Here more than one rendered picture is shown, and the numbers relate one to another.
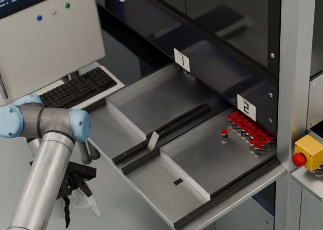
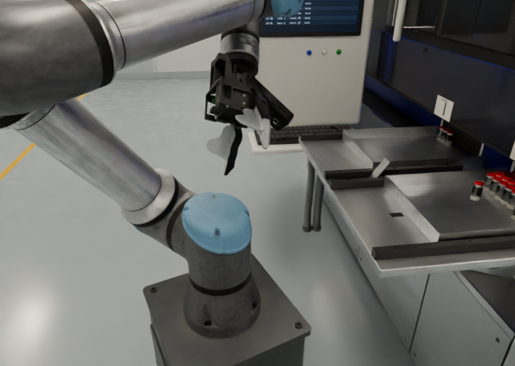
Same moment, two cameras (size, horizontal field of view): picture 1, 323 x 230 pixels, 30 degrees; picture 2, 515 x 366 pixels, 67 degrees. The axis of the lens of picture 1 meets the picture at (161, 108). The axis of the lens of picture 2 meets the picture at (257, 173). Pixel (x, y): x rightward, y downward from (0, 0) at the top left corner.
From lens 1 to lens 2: 102 cm
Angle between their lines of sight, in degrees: 24
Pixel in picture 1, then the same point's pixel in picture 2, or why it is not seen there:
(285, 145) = not seen: outside the picture
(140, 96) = (380, 142)
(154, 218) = (349, 306)
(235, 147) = (489, 208)
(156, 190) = (364, 214)
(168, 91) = (414, 146)
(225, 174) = (467, 227)
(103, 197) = (309, 269)
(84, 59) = (337, 116)
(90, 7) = (359, 64)
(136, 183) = (342, 200)
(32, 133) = not seen: outside the picture
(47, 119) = not seen: outside the picture
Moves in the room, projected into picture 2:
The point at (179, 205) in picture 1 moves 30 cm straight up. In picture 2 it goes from (388, 235) to (413, 97)
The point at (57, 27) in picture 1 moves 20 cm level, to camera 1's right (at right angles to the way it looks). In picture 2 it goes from (323, 70) to (374, 74)
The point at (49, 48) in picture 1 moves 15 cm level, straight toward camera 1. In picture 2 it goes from (307, 89) to (304, 99)
